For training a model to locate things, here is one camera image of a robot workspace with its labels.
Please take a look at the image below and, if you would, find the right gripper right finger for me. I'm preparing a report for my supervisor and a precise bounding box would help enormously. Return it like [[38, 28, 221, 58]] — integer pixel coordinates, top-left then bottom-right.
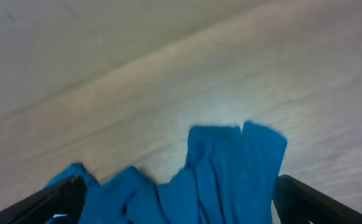
[[272, 175, 362, 224]]

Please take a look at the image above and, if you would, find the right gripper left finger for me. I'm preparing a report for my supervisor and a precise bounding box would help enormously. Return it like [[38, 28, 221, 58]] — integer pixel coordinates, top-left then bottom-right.
[[0, 175, 87, 224]]

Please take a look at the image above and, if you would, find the dark blue t-shirt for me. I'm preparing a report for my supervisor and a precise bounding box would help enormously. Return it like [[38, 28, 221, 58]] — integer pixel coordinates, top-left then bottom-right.
[[53, 121, 287, 223]]

